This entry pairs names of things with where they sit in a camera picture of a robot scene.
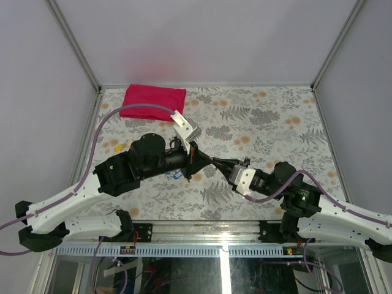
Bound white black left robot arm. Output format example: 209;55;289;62
15;133;213;252

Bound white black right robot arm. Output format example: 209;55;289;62
213;158;391;263

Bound white slotted cable duct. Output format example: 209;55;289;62
56;244;303;258

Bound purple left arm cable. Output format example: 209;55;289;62
0;103;178;257

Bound folded pink cloth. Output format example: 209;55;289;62
119;85;187;121

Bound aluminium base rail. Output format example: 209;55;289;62
58;219;307;246

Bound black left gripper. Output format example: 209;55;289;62
142;140;214;181

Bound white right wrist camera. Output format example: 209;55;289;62
228;165;256;196

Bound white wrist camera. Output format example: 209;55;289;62
170;110;202;154
228;165;256;196

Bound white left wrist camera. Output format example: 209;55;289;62
170;110;202;154

